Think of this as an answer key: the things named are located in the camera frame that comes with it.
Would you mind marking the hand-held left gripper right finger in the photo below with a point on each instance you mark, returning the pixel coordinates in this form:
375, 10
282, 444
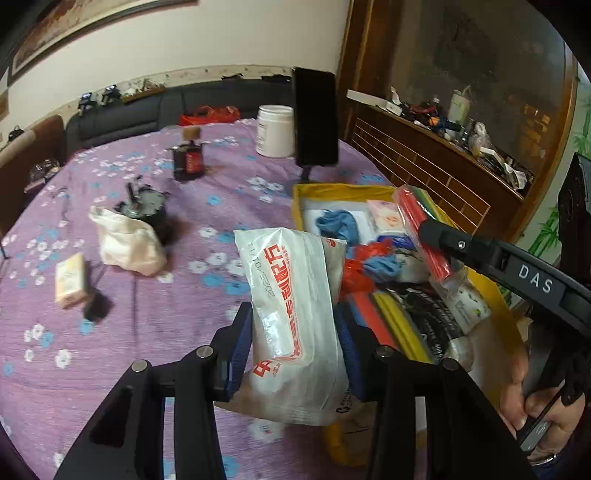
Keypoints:
351, 369

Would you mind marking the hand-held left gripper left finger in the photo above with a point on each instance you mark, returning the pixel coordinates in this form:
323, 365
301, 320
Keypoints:
238, 360

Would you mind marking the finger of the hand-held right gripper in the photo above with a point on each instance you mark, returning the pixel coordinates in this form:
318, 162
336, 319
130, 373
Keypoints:
443, 237

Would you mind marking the red green yellow sponge pack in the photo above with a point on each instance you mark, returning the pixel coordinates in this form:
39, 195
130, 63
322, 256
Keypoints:
415, 207

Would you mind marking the red and yellow sponge pack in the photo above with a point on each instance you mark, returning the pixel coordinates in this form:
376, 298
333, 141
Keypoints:
392, 323

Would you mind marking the white packet with red print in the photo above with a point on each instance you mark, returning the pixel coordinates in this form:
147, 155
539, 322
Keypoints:
291, 323

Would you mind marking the blue cloth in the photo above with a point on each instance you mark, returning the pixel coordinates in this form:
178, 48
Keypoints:
337, 224
384, 268

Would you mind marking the white packet with green print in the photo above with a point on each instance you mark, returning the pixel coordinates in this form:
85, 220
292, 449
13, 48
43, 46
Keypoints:
466, 302

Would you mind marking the yellow cardboard box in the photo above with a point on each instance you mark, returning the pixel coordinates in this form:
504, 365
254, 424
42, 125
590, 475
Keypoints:
341, 190

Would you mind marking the white plastic bag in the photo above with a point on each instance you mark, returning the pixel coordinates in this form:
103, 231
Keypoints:
129, 244

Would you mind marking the person's right hand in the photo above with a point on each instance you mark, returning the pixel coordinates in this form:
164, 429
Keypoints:
512, 397

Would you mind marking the pink tissue packet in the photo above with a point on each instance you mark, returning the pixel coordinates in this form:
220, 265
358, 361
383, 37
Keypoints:
385, 214

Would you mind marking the black packet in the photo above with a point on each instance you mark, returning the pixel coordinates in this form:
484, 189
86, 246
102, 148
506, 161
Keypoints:
429, 314

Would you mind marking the red plastic bag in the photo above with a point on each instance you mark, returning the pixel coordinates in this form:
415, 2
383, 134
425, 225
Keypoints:
362, 261

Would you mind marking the shelf clutter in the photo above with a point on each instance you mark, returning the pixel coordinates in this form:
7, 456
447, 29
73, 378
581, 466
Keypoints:
438, 117

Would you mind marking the small black adapter box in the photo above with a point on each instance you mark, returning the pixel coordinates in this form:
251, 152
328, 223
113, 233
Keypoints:
98, 307

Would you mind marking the black cylindrical motor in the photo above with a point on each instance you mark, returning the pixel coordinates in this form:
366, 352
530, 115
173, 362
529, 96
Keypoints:
152, 217

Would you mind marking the black phone on stand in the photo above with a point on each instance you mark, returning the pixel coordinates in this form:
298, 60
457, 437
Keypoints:
316, 115

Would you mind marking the wooden headboard cabinet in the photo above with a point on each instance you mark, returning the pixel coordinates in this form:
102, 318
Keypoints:
360, 69

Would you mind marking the white plastic bucket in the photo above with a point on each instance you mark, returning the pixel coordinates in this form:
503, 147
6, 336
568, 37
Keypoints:
276, 134

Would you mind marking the black bottle with red label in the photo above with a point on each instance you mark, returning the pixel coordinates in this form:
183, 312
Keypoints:
188, 161

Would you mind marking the black sofa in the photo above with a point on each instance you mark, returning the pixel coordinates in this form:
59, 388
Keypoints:
138, 115

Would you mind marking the dark bundle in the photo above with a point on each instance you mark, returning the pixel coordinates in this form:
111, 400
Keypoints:
45, 174

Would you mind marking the wooden board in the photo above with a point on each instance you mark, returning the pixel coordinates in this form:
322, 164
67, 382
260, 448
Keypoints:
143, 91

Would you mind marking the small black gadget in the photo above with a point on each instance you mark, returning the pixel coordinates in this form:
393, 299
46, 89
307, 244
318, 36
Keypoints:
111, 93
86, 101

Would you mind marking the brown armchair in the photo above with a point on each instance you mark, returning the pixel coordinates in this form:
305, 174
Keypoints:
46, 134

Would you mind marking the framed painting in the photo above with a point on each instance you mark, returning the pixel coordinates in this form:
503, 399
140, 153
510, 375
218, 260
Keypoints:
69, 32

